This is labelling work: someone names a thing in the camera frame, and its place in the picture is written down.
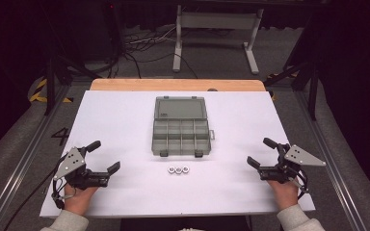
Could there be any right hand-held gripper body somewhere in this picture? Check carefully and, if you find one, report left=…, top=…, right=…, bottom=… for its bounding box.
left=257, top=143, right=328, bottom=186

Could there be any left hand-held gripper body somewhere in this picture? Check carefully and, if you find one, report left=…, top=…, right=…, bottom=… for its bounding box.
left=51, top=145, right=112, bottom=191

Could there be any grey plastic compartment box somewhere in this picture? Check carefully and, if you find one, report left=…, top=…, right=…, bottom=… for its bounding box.
left=150, top=95, right=217, bottom=159

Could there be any person's left hand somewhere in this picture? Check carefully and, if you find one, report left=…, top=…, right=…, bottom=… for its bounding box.
left=63, top=184, right=99, bottom=217

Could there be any person's right hand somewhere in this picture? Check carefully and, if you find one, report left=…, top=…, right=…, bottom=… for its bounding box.
left=267, top=179, right=301, bottom=212

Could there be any white table cover board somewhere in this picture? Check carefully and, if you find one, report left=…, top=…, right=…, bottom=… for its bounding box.
left=40, top=90, right=316, bottom=219

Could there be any black tripod stand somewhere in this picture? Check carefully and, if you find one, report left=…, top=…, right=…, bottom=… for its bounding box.
left=262, top=60, right=320, bottom=122
left=42, top=52, right=104, bottom=117

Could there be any person's dark lap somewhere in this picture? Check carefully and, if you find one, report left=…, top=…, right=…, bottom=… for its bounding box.
left=119, top=215, right=252, bottom=231

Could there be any yellow black hazard tape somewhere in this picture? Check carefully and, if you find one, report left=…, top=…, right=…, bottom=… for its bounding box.
left=28, top=78, right=75, bottom=105

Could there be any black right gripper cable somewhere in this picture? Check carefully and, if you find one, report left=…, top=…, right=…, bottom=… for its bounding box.
left=289, top=167, right=310, bottom=202

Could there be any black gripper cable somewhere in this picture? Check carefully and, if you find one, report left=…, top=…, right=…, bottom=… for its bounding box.
left=2, top=153, right=78, bottom=231
left=289, top=167, right=310, bottom=202

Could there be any aluminium floor rail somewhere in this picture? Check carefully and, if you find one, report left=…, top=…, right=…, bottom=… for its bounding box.
left=0, top=86, right=75, bottom=231
left=293, top=90, right=370, bottom=231

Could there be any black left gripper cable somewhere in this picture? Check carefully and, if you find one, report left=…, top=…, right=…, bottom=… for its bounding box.
left=2, top=153, right=78, bottom=231

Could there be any bundle of floor cables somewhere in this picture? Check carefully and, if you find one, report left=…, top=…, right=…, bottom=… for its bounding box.
left=108, top=24, right=200, bottom=80

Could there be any white metal stand frame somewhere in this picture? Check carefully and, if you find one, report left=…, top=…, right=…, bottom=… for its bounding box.
left=172, top=4, right=265, bottom=76

